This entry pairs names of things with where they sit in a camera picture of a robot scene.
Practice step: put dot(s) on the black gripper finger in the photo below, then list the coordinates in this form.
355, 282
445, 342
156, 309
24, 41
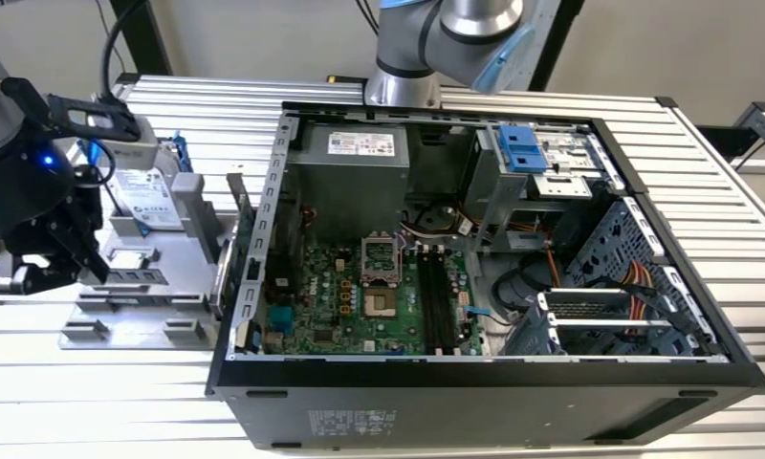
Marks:
83, 248
37, 275

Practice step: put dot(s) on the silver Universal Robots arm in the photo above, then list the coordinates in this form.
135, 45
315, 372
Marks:
408, 43

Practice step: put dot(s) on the silver CPU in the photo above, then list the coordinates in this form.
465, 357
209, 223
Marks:
127, 260

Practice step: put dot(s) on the hard disk in blue carrier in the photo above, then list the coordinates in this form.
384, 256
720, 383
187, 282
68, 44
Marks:
153, 201

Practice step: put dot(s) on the grey parts rack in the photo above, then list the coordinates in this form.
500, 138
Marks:
179, 258

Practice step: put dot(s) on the green graphics card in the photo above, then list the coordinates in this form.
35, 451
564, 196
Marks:
243, 210

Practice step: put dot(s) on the blue expansion slot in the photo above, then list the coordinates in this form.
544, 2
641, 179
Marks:
281, 320

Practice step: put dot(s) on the grey power supply unit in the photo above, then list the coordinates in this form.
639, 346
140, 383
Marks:
351, 191

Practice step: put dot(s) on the CPU socket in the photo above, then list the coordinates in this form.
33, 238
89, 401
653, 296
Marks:
380, 303

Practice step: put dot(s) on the green motherboard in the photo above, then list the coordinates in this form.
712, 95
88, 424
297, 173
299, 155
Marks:
389, 334

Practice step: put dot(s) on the small yellow black plug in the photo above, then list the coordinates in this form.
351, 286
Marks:
341, 79

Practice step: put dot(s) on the black round cooler fan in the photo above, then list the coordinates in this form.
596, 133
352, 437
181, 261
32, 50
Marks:
435, 220

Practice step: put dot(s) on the black open PC case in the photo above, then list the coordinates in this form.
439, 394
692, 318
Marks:
484, 416

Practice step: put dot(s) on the silver drive bay cage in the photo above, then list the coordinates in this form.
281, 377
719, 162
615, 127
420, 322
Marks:
561, 186

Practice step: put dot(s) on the silver disk bay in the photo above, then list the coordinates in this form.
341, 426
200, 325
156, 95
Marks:
587, 303

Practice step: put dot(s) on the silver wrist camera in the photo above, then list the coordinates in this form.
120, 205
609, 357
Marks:
133, 150

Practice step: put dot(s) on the black frame post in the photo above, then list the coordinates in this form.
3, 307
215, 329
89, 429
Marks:
557, 48
156, 38

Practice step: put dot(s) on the blue plastic drive bracket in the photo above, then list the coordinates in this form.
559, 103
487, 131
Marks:
520, 148

